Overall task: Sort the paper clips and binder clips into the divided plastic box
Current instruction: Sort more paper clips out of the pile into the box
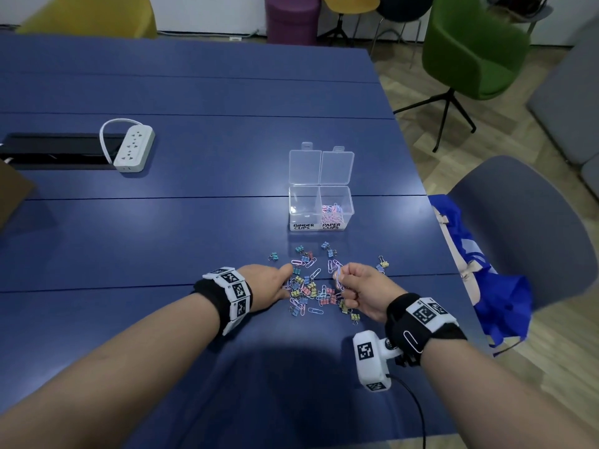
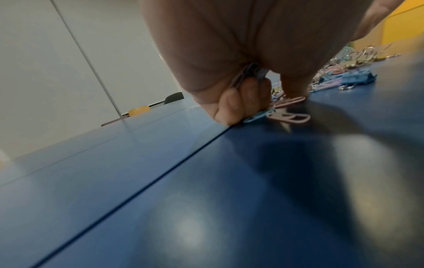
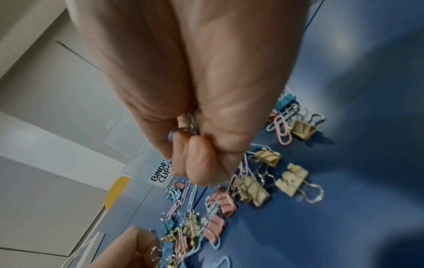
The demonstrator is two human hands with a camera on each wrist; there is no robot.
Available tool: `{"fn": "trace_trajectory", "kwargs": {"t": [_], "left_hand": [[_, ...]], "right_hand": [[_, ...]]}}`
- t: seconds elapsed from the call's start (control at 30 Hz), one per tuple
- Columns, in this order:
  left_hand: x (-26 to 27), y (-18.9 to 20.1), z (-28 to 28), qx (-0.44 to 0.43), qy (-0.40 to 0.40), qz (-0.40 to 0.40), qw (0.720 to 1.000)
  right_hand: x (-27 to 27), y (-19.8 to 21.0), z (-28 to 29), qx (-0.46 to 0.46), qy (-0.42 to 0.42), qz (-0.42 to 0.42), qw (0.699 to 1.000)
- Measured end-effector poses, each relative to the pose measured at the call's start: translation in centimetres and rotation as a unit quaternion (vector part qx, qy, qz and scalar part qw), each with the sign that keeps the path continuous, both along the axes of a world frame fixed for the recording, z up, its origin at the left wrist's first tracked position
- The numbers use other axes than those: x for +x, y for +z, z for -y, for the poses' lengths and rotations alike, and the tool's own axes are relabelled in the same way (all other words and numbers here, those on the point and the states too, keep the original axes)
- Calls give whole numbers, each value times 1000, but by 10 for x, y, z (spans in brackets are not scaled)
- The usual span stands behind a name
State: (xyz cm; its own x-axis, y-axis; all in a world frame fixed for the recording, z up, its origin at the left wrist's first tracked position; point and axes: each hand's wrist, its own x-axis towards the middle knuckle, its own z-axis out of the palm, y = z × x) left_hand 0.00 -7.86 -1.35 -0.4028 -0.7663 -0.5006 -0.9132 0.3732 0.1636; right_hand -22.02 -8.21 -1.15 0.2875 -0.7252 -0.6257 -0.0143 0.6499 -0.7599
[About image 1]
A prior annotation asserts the blue bag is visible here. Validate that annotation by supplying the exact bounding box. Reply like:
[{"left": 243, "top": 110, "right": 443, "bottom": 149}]
[{"left": 428, "top": 195, "right": 534, "bottom": 349}]

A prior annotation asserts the person's right forearm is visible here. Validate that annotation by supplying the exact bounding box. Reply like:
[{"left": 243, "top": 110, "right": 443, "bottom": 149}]
[{"left": 421, "top": 339, "right": 599, "bottom": 449}]

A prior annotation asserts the dark chair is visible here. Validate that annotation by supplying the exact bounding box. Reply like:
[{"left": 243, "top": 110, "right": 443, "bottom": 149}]
[{"left": 371, "top": 0, "right": 435, "bottom": 69}]

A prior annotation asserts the person's left hand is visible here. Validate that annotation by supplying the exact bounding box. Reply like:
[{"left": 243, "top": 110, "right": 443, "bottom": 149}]
[{"left": 238, "top": 264, "right": 295, "bottom": 314}]

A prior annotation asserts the clear two-compartment plastic box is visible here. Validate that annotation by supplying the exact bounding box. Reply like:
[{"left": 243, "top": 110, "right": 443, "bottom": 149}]
[{"left": 288, "top": 142, "right": 355, "bottom": 232}]

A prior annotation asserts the purple stool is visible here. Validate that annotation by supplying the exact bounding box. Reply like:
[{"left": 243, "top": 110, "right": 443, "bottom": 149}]
[{"left": 265, "top": 0, "right": 321, "bottom": 46}]

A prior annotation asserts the group of pastel binder clips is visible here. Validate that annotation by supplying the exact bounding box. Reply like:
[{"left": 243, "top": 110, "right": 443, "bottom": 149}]
[{"left": 269, "top": 241, "right": 390, "bottom": 323}]

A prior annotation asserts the black camera cable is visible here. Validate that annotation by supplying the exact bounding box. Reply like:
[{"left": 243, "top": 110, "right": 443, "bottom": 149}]
[{"left": 388, "top": 374, "right": 427, "bottom": 449}]

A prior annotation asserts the green chair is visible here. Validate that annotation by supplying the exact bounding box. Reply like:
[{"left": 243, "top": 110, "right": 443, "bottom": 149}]
[{"left": 392, "top": 0, "right": 532, "bottom": 153}]

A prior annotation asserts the person's left forearm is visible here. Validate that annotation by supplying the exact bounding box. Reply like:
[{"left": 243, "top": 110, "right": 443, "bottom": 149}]
[{"left": 0, "top": 292, "right": 221, "bottom": 449}]

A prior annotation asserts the large yellow chair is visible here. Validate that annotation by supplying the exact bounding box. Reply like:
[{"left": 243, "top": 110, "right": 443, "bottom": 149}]
[{"left": 16, "top": 0, "right": 158, "bottom": 39}]

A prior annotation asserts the person's right hand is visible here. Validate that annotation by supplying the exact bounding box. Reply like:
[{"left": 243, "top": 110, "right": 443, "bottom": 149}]
[{"left": 334, "top": 262, "right": 408, "bottom": 323}]

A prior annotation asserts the black marker wristband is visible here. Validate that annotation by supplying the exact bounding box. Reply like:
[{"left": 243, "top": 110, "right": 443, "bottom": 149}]
[
  {"left": 385, "top": 292, "right": 468, "bottom": 368},
  {"left": 193, "top": 267, "right": 253, "bottom": 336}
]

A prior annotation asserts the yellow chair with black legs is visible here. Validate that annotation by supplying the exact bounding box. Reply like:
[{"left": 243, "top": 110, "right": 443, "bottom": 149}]
[{"left": 320, "top": 0, "right": 381, "bottom": 47}]

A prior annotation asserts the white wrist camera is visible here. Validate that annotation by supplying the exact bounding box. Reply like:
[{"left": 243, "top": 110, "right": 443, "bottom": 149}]
[{"left": 352, "top": 330, "right": 404, "bottom": 392}]

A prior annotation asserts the grey metal chair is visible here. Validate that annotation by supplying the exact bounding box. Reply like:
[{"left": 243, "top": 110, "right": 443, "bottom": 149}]
[{"left": 486, "top": 0, "right": 554, "bottom": 33}]

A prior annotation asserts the grey sofa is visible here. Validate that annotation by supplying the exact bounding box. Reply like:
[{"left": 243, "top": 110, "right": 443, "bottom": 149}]
[{"left": 526, "top": 13, "right": 599, "bottom": 201}]

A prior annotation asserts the black table cable tray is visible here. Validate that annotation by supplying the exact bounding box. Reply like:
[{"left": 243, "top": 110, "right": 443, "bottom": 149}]
[{"left": 0, "top": 133, "right": 125, "bottom": 170}]

